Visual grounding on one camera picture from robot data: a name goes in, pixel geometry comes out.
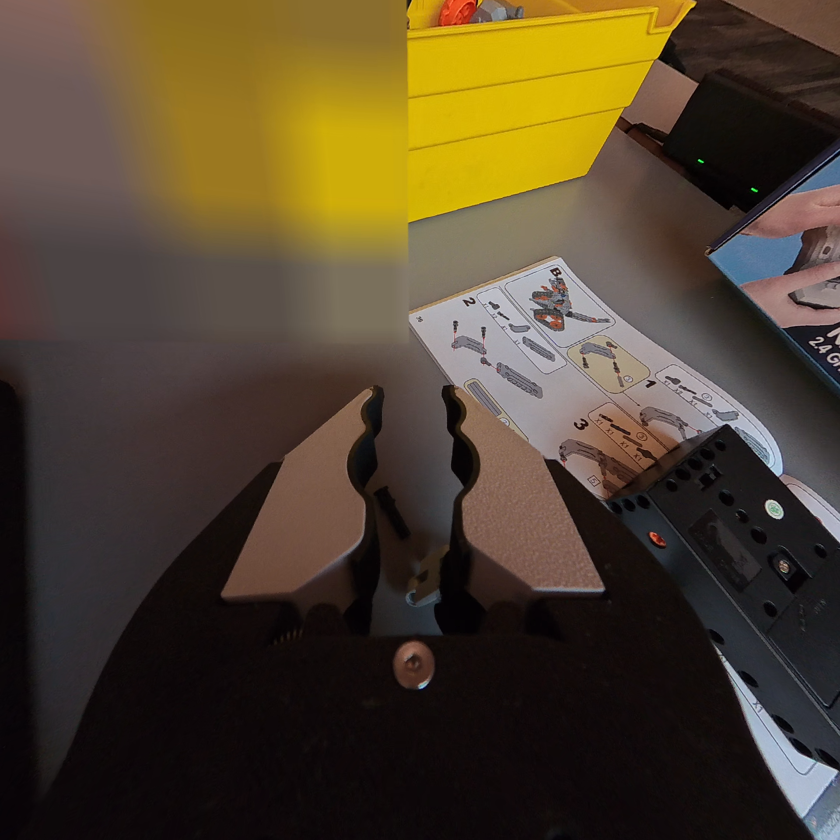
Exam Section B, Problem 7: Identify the black battery box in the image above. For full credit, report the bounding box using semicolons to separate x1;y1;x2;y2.
604;423;840;770

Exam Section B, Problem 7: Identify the yellow plastic bin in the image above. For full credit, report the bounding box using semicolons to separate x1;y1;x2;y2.
407;0;698;224

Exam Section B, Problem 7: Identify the blue product box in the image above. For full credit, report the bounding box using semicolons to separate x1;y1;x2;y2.
705;141;840;392

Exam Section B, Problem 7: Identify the black device with green light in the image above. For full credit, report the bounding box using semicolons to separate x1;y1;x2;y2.
663;69;840;212

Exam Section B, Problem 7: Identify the white instruction booklet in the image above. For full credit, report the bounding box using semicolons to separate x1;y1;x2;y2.
408;256;840;778

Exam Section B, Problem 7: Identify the black connector pin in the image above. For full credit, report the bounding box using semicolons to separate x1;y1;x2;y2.
373;484;412;540

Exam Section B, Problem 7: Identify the small light grey building piece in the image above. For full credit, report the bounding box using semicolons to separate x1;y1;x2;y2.
406;548;448;606

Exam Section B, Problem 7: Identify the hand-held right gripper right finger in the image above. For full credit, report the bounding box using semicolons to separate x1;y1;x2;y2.
436;385;607;634

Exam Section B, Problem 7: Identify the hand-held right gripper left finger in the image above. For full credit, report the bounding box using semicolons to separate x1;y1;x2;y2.
219;386;386;636

